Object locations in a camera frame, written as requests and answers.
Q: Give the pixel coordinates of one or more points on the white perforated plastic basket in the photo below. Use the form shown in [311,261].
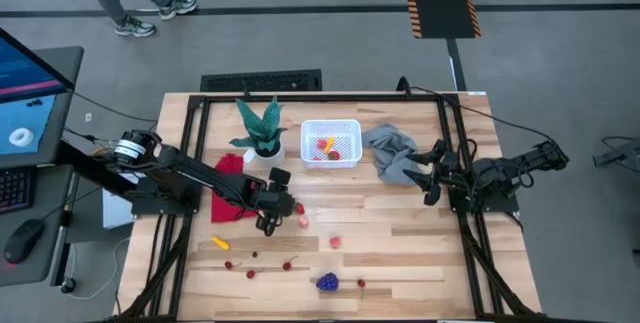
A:
[350,130]

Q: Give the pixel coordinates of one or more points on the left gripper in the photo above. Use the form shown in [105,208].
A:
[277,203]

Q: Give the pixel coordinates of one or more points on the black keyboard on floor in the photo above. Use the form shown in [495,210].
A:
[260,82]

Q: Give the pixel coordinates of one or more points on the white box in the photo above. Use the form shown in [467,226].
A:
[115,215]

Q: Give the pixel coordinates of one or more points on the black diagonal support bar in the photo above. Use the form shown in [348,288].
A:
[85,163]

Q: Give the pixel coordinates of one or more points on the black computer mouse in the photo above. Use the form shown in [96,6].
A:
[22,240]

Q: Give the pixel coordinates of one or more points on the red cloth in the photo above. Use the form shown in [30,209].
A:
[222,213]

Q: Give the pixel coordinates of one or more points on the grey computer cart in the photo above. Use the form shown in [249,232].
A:
[50,183]

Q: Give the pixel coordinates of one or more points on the black aluminium table frame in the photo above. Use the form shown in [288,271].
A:
[225,98]

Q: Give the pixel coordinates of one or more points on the red toy cherry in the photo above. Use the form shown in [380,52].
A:
[250,274]
[287,265]
[228,265]
[361,283]

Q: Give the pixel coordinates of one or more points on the green plant in white pot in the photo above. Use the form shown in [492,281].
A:
[265,128]

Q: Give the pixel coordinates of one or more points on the yellow toy chili pepper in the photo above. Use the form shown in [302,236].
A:
[328,144]
[220,243]

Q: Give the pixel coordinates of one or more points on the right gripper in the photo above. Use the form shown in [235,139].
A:
[447,168]

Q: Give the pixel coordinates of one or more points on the black floor stand leg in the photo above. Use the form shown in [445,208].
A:
[620,153]

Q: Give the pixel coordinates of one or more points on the purple toy grapes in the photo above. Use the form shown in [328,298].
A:
[327,281]

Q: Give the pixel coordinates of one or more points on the person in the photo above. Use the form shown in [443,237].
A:
[135,27]

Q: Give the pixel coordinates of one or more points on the red toy strawberry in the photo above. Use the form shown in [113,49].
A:
[333,155]
[300,208]

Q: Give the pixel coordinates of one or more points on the grey crumpled cloth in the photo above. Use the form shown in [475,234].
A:
[387,145]

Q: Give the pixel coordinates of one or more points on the computer monitor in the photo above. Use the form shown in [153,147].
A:
[25,113]

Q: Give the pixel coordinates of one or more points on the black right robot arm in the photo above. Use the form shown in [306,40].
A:
[500,173]

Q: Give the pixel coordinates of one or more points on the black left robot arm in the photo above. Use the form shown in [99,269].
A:
[200,173]

